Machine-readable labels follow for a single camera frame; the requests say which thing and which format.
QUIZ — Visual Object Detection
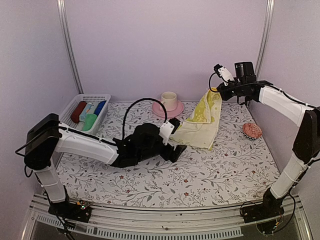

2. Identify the yellow patterned towel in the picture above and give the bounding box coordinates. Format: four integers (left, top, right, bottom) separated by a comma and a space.
170, 88, 222, 150

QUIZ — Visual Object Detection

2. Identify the green microfibre towel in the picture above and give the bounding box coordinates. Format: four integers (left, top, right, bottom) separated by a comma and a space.
82, 113, 98, 131

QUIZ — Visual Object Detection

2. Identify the white plastic basket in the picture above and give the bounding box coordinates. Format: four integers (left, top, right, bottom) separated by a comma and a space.
59, 94, 111, 135

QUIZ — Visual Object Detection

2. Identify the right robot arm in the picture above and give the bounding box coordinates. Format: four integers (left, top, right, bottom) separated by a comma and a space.
213, 61, 320, 218

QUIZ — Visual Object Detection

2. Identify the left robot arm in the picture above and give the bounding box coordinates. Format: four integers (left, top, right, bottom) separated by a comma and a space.
15, 113, 187, 217

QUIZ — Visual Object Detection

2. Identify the cream ceramic mug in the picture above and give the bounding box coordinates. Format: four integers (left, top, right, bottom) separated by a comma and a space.
160, 91, 178, 111

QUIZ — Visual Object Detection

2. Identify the light blue rolled towel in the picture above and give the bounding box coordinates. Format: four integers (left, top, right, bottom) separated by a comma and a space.
79, 102, 97, 122

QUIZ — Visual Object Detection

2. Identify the dark red rolled towel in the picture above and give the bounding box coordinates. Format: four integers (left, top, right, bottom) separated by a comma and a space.
70, 101, 87, 124

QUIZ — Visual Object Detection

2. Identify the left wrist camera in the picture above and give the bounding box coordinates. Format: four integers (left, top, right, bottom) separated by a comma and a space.
159, 117, 181, 146

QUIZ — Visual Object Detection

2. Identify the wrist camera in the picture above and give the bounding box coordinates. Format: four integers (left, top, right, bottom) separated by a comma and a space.
213, 64, 235, 86
159, 117, 181, 146

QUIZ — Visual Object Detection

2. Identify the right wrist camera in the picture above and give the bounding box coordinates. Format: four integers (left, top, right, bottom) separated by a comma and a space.
213, 64, 235, 86

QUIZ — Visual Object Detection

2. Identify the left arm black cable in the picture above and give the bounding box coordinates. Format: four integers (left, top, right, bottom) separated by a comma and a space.
121, 97, 168, 143

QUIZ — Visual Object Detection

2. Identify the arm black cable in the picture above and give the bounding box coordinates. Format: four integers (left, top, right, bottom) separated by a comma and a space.
208, 71, 221, 93
121, 97, 168, 143

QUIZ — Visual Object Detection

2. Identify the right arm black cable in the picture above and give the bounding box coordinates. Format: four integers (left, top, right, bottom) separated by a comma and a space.
208, 71, 221, 93

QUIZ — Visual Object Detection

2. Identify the right aluminium frame post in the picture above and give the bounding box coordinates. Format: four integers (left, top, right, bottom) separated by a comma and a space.
255, 0, 275, 79

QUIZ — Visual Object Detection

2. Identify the aluminium frame post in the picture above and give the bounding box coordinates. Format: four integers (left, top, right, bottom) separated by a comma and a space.
56, 0, 84, 94
255, 0, 275, 79

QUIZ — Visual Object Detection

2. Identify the front aluminium rail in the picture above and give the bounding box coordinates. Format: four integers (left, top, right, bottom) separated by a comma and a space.
22, 194, 314, 240

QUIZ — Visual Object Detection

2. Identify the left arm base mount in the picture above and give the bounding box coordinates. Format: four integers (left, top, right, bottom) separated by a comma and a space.
48, 199, 92, 223

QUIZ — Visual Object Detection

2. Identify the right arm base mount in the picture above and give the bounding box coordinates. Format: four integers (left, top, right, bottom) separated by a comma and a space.
239, 198, 285, 223

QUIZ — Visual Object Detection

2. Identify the left aluminium frame post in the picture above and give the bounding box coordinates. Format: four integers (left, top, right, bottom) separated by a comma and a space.
56, 0, 84, 94

